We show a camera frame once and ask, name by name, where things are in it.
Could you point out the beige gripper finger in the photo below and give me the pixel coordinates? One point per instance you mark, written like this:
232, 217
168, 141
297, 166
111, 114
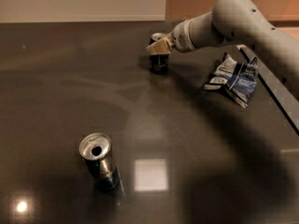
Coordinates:
163, 46

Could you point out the blue pepsi can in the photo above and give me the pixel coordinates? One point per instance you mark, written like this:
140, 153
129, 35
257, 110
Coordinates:
158, 64

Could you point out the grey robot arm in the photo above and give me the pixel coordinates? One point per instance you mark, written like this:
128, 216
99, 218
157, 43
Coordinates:
242, 22

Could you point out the silver blue energy drink can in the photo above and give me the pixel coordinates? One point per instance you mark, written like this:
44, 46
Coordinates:
96, 150

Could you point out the crumpled blue white chip bag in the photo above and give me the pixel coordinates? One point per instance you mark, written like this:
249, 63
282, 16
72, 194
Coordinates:
238, 79

